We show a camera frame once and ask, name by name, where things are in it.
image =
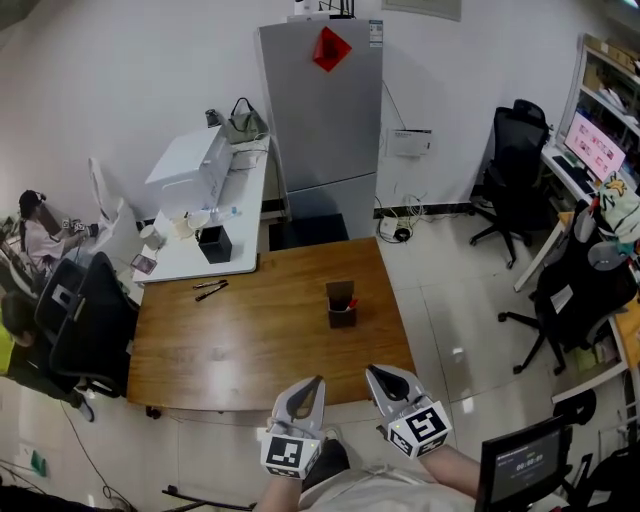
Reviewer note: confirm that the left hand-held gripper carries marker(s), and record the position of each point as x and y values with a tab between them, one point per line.
287	452

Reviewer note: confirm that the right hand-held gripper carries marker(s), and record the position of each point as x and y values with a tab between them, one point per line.
417	427

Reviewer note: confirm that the brown pen holder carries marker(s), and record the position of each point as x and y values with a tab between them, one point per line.
342	312

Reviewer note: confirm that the red-capped marker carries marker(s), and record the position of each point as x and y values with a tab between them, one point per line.
352	303

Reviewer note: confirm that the black marker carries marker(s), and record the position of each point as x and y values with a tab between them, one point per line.
211	292
210	284

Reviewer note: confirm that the person's right forearm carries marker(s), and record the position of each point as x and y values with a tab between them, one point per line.
452	467

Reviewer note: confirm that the person's left forearm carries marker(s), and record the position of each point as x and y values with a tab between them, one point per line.
275	495

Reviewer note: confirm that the person's dark shoe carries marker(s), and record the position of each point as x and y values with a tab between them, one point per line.
327	460

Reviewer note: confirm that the person's white shirt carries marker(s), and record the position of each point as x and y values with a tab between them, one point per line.
380	492

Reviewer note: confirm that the black stand base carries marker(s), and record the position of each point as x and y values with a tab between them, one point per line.
205	500

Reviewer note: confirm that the black monitor dark screen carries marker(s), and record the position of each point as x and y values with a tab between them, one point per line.
525	462

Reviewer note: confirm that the black square box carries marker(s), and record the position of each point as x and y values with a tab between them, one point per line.
216	245

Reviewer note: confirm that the clear water bottle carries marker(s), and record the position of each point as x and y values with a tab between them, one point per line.
222	214

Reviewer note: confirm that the black office chair with clothes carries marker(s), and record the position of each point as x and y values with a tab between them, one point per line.
580	295

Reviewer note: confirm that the white bowl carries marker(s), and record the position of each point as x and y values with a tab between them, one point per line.
197	220

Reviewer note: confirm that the pink phone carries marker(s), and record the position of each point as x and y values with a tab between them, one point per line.
144	264

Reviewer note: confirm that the white cup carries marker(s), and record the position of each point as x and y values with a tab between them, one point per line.
151	236

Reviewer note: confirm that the white small device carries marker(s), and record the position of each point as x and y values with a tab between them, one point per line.
243	160

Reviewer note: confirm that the black mesh office chair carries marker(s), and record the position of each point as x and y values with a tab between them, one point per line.
515	165

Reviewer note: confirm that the white printer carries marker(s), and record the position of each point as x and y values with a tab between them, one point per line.
192	162

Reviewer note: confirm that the grey refrigerator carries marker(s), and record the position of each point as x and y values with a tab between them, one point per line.
325	130

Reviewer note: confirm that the white plastic bag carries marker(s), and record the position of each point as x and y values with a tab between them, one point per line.
107	210

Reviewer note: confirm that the green floor object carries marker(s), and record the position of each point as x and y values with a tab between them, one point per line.
39	461

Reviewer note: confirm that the black keyboard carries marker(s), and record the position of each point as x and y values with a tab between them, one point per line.
572	172

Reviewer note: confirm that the grey-green handbag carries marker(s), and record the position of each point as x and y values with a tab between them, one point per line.
246	125

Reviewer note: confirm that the pale green patterned cloth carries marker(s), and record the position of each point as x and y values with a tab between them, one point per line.
620	210

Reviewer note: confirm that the black mug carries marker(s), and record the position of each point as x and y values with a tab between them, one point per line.
213	118

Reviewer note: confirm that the computer monitor pink screen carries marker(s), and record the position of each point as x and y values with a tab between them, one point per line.
595	145

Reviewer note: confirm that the red paper decoration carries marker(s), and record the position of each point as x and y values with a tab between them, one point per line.
331	49

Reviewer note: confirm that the white energy label sticker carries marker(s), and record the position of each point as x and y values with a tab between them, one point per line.
376	34

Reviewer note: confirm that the white storage shelf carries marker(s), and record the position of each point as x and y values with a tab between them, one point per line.
607	80

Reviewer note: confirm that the white wall box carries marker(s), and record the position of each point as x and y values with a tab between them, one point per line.
410	142

